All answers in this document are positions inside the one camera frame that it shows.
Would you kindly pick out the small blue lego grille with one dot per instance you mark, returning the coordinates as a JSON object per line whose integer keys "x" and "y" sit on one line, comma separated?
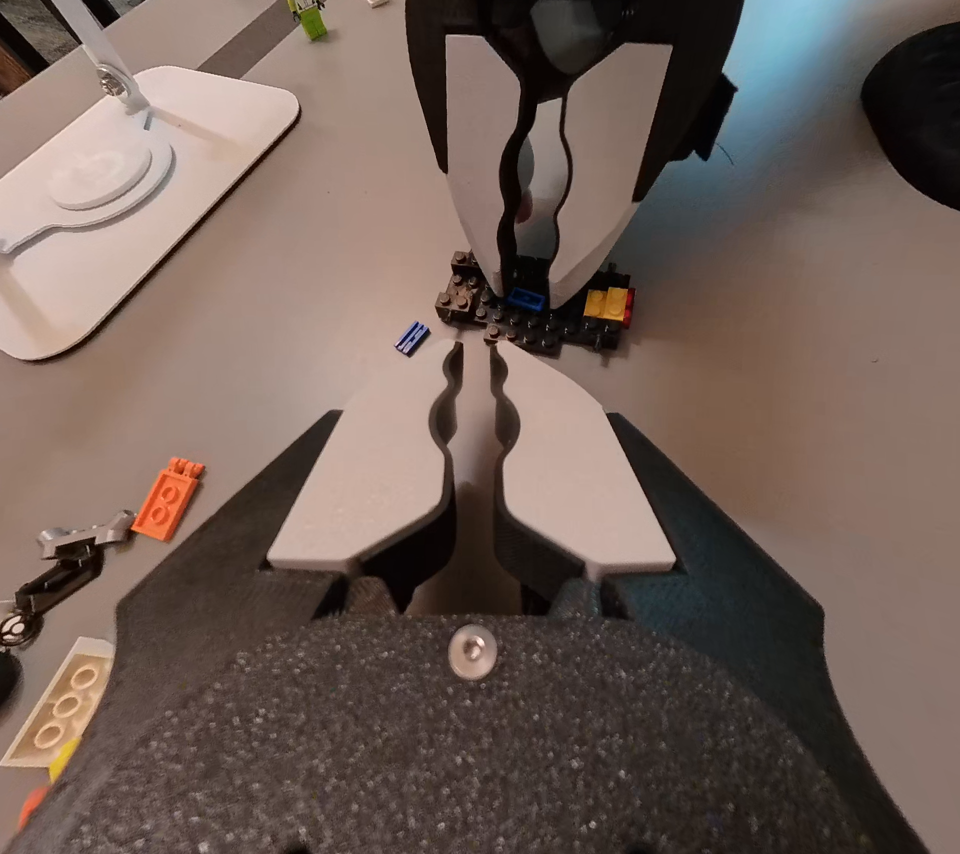
{"x": 413, "y": 337}
{"x": 525, "y": 299}

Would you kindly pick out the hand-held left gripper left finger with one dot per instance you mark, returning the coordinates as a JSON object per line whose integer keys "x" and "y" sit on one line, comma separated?
{"x": 360, "y": 494}

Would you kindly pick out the black lego chassis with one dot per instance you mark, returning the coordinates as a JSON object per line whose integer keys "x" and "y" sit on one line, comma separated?
{"x": 495, "y": 314}

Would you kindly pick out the small red lego piece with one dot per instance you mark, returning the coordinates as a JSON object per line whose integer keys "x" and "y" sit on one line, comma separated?
{"x": 629, "y": 305}

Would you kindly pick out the pile of lego pieces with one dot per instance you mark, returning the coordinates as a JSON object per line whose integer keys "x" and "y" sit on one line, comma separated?
{"x": 68, "y": 689}

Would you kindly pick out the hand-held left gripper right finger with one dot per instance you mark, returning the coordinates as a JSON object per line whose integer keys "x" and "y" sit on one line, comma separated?
{"x": 585, "y": 494}

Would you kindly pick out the white book stand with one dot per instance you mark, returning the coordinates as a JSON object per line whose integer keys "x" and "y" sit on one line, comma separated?
{"x": 105, "y": 194}

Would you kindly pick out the black round cushion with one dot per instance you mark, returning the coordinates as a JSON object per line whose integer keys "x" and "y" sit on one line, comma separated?
{"x": 923, "y": 112}

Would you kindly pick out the small yellow lego piece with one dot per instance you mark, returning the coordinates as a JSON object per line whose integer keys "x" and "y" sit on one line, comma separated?
{"x": 606, "y": 302}

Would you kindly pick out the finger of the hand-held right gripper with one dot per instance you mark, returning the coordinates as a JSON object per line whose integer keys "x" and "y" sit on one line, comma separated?
{"x": 615, "y": 149}
{"x": 480, "y": 149}

